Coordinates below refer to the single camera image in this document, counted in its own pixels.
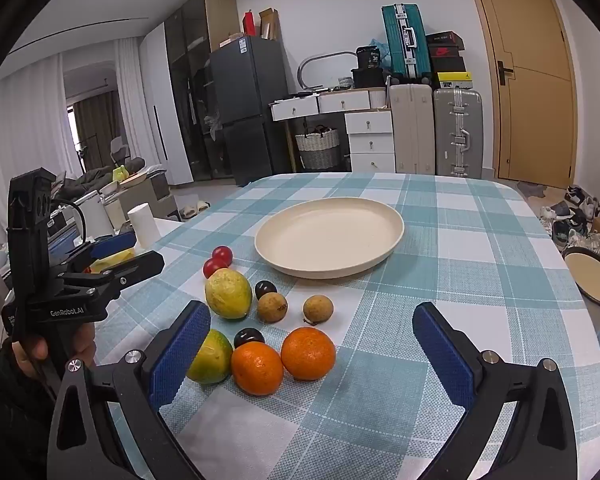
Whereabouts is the white sheer curtain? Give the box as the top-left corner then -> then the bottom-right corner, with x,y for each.
114,37 -> 153,171

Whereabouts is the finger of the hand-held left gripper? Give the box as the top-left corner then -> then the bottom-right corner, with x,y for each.
55,232 -> 137,275
62,250 -> 166,302

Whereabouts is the black printed box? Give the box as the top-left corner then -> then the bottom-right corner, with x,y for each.
356,46 -> 385,70

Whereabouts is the dark clothes pile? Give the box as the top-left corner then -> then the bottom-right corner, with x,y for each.
55,157 -> 146,201

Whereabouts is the yellow and black shoe box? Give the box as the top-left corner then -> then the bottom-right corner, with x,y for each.
437,71 -> 473,88

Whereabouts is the yellow plastic bag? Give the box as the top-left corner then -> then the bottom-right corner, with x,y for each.
92,247 -> 136,271

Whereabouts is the oval mirror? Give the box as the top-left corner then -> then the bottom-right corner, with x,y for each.
298,51 -> 366,92

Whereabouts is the woven laundry basket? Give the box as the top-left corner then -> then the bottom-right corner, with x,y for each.
294,125 -> 341,171

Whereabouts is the cream round plate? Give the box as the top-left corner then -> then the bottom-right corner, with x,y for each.
254,198 -> 406,278

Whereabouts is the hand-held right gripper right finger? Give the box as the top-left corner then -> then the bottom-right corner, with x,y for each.
412,301 -> 578,480

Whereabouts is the large brown cardboard box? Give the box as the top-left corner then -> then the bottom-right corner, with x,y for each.
117,177 -> 178,221

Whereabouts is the grey door mat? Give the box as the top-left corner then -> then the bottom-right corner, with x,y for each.
516,180 -> 548,200

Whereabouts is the brown curtain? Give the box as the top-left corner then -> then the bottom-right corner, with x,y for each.
72,91 -> 126,171

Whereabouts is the white paper roll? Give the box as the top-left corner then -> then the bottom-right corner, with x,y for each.
127,203 -> 161,249

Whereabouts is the scattered shoes pile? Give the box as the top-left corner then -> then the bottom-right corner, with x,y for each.
539,185 -> 600,266

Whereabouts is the yellow guava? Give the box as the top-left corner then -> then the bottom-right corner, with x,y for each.
204,268 -> 253,321

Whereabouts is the wooden door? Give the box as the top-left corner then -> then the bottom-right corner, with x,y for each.
461,0 -> 578,190

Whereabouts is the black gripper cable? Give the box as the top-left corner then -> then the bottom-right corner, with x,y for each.
52,197 -> 88,246

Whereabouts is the black refrigerator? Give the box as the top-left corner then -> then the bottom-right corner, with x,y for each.
207,35 -> 293,188

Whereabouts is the teal checkered tablecloth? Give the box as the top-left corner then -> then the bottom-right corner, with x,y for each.
92,172 -> 600,480

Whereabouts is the beige suitcase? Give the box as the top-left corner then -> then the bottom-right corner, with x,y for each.
389,83 -> 436,175

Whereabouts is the person's left hand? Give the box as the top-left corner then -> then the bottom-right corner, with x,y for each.
11,322 -> 98,381

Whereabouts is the black bag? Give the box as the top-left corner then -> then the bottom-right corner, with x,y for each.
351,67 -> 388,88

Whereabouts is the orange mandarin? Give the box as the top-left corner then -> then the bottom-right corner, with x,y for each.
230,341 -> 285,396
280,326 -> 337,381

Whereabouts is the white kettle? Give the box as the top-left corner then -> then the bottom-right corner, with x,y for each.
75,191 -> 116,238

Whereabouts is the blue plastic bag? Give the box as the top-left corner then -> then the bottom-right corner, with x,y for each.
369,37 -> 393,73

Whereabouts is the plain black shoe box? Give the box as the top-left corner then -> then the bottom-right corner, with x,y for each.
430,56 -> 467,73

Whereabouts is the white wardrobe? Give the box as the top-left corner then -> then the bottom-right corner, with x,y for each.
139,22 -> 195,186

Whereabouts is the round black-rimmed stool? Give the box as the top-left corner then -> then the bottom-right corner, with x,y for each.
562,246 -> 600,311

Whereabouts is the silver suitcase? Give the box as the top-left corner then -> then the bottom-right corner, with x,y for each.
432,87 -> 484,179

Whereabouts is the tall brown cardboard box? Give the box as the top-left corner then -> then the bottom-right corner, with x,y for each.
258,7 -> 281,41

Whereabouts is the dark glass cabinet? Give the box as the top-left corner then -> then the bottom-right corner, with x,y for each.
165,0 -> 241,181

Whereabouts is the brown longan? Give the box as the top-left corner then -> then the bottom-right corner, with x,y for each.
302,295 -> 334,326
257,292 -> 288,324

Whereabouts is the teal suitcase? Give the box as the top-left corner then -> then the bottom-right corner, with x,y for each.
381,3 -> 433,81

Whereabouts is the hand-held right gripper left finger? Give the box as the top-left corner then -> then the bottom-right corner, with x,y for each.
45,300 -> 212,480

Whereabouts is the white drawer desk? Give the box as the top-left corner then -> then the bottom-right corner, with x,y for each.
270,89 -> 396,173

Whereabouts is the person's left forearm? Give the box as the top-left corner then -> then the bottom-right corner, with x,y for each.
0,340 -> 63,480

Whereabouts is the yellow-green guava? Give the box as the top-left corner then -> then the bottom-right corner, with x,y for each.
186,329 -> 234,385

